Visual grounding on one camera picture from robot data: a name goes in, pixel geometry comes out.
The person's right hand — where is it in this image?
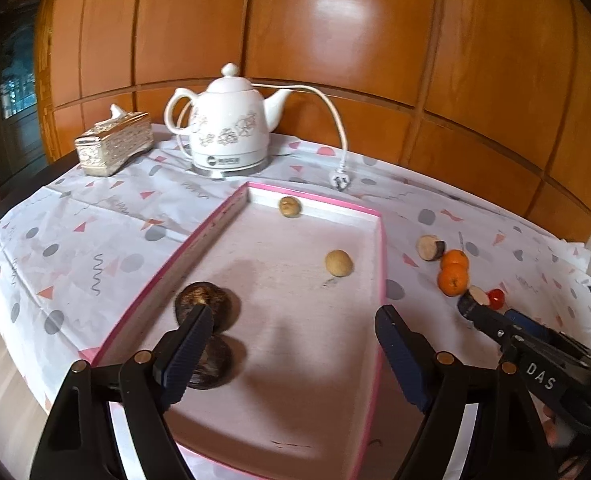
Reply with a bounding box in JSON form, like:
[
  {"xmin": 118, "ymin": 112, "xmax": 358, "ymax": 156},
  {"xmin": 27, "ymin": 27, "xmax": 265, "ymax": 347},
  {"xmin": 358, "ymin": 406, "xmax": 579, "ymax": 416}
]
[{"xmin": 542, "ymin": 405, "xmax": 561, "ymax": 451}]

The dark wooden glazed door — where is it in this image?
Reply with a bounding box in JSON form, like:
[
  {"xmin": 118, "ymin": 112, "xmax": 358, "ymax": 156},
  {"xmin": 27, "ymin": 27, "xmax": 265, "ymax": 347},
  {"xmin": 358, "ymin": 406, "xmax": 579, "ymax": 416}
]
[{"xmin": 0, "ymin": 10, "xmax": 52, "ymax": 201}]

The small eggplant piece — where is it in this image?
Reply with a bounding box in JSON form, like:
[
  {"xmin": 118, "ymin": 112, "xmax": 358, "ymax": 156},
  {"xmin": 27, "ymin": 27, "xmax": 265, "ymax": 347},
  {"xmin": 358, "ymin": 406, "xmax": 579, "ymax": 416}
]
[{"xmin": 458, "ymin": 285, "xmax": 492, "ymax": 311}]

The large eggplant piece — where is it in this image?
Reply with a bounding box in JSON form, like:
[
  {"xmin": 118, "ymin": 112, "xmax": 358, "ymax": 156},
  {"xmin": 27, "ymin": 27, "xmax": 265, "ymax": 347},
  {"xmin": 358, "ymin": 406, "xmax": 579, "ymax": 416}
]
[{"xmin": 416, "ymin": 235, "xmax": 446, "ymax": 262}]

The dark brown water chestnut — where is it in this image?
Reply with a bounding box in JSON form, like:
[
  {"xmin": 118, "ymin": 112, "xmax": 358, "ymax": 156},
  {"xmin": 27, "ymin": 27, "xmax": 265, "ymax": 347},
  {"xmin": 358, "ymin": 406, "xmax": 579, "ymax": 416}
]
[
  {"xmin": 188, "ymin": 335, "xmax": 234, "ymax": 391},
  {"xmin": 175, "ymin": 282, "xmax": 233, "ymax": 333}
]

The wooden panelled wardrobe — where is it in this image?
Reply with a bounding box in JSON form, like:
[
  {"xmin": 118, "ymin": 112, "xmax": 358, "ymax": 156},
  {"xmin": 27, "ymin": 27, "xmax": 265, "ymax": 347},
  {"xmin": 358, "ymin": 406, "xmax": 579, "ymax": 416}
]
[{"xmin": 32, "ymin": 0, "xmax": 591, "ymax": 243}]

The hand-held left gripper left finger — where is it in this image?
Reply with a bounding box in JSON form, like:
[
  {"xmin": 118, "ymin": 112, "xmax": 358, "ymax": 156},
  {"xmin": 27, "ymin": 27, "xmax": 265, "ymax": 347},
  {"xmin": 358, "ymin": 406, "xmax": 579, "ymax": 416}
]
[{"xmin": 29, "ymin": 304, "xmax": 215, "ymax": 480}]

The pink rimmed white tray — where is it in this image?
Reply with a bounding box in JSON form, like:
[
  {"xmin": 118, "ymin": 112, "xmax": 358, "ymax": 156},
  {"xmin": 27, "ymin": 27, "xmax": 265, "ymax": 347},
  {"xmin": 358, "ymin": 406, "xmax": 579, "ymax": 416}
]
[{"xmin": 88, "ymin": 181, "xmax": 389, "ymax": 478}]

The white power cord with plug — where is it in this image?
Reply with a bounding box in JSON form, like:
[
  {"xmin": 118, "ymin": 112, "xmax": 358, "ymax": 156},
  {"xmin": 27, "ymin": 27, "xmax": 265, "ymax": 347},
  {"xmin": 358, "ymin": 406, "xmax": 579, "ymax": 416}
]
[{"xmin": 252, "ymin": 82, "xmax": 352, "ymax": 192}]

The white floral ceramic electric kettle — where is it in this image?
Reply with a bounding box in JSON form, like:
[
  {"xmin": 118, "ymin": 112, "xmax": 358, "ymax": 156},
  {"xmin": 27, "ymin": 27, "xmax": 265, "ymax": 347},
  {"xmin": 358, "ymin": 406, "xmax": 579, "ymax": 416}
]
[{"xmin": 164, "ymin": 62, "xmax": 296, "ymax": 179}]

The silver ornate tissue box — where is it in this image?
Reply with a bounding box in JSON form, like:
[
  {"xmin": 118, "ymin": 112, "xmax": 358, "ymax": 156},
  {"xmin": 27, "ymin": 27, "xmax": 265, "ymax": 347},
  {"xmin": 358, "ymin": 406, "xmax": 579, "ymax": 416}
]
[{"xmin": 74, "ymin": 110, "xmax": 154, "ymax": 177}]

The orange mandarin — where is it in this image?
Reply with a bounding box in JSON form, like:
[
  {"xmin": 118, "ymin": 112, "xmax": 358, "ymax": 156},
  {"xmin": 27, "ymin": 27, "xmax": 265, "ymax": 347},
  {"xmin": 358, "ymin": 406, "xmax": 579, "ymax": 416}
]
[
  {"xmin": 440, "ymin": 249, "xmax": 469, "ymax": 273},
  {"xmin": 437, "ymin": 265, "xmax": 469, "ymax": 296}
]

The white patterned tablecloth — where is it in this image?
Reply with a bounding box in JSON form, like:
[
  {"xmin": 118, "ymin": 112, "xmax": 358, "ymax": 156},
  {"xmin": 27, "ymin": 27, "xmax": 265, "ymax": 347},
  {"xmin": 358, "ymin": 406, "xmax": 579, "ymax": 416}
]
[{"xmin": 0, "ymin": 135, "xmax": 591, "ymax": 480}]

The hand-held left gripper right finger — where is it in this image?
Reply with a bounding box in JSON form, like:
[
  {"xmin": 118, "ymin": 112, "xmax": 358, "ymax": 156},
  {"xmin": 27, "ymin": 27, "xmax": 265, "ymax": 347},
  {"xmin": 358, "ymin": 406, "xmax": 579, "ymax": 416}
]
[{"xmin": 374, "ymin": 304, "xmax": 559, "ymax": 480}]

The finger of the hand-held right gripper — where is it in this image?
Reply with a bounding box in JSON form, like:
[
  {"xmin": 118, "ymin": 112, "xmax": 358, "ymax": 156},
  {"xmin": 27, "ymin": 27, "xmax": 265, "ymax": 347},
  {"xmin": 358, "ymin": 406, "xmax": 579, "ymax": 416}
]
[
  {"xmin": 457, "ymin": 296, "xmax": 522, "ymax": 362},
  {"xmin": 504, "ymin": 309, "xmax": 591, "ymax": 362}
]

